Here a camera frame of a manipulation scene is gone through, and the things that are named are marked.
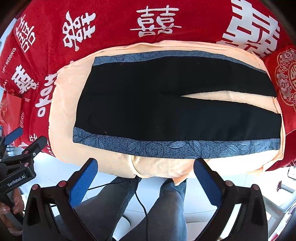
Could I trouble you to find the person left leg jeans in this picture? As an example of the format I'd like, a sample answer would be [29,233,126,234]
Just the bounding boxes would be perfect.
[74,176,142,240]

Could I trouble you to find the red blanket white characters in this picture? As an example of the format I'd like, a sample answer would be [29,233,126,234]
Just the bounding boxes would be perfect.
[1,1,291,157]

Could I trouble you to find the person leg jeans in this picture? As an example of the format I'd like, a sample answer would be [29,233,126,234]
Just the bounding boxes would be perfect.
[74,176,142,240]
[121,179,187,241]

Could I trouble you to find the peach cushion cover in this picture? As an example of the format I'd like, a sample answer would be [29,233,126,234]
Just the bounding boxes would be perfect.
[48,40,285,185]

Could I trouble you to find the black pants blue trim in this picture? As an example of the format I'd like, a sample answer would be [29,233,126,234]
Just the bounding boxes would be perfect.
[73,50,282,159]

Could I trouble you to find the person left hand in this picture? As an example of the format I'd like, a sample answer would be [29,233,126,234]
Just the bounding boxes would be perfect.
[0,188,25,236]

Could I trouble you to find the person right leg jeans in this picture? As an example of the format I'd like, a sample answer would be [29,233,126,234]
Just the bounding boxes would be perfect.
[121,179,187,241]

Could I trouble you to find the black cable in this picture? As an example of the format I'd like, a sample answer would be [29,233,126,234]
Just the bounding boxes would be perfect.
[86,181,149,241]

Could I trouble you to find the red embroidered pillow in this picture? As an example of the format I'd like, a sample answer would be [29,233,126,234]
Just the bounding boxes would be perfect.
[263,45,295,135]

